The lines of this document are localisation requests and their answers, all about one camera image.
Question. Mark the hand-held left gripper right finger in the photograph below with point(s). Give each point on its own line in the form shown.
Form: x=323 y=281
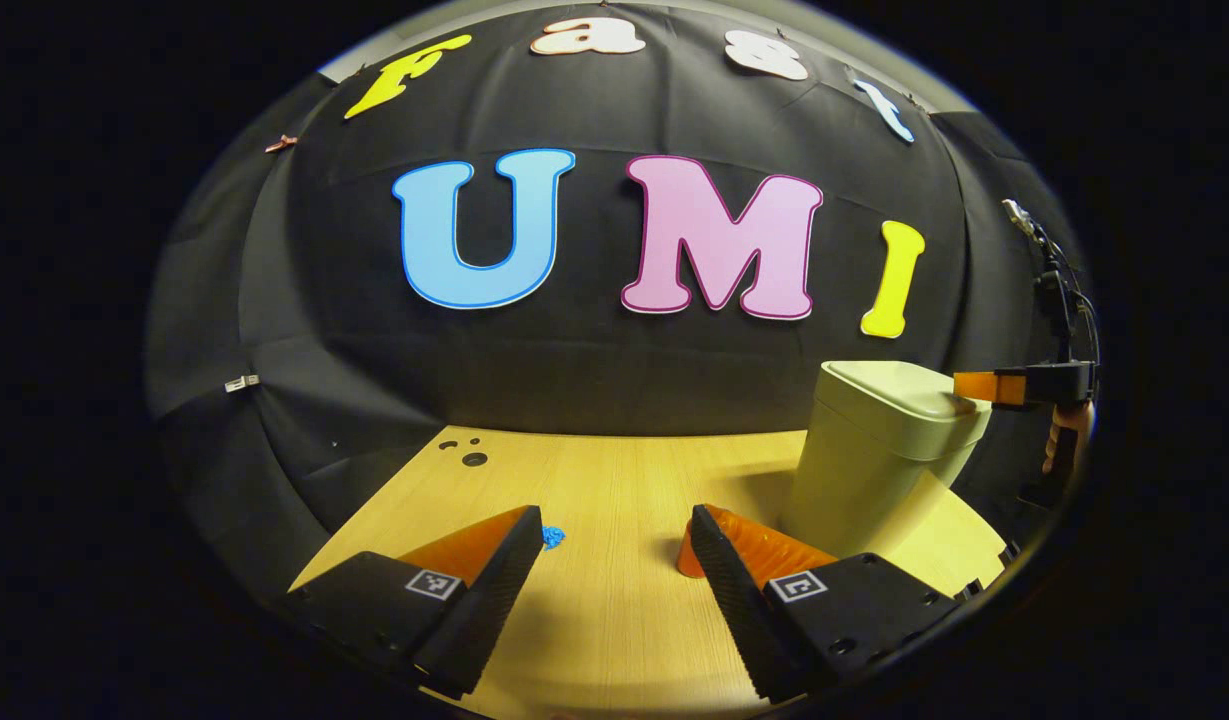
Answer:
x=734 y=600

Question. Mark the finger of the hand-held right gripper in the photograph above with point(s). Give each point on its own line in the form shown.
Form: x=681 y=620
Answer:
x=984 y=386

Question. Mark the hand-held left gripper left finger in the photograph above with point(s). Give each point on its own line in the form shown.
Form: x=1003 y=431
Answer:
x=494 y=600

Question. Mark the blue paper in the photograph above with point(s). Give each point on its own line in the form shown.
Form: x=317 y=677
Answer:
x=553 y=537

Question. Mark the green desktop garbage bin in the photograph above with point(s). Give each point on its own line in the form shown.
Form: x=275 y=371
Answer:
x=874 y=470

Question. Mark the wooden desktop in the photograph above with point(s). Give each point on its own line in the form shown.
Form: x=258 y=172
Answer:
x=614 y=520

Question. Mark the black backdrop cloth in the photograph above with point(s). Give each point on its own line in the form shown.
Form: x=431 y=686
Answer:
x=574 y=370

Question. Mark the small metal cloth clip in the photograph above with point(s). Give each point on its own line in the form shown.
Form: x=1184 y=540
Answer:
x=241 y=383

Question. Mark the small pink cloth clip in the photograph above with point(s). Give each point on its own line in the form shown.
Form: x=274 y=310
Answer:
x=281 y=143

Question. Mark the black table edge bracket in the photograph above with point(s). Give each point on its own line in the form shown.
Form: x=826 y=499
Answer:
x=971 y=590
x=1009 y=550

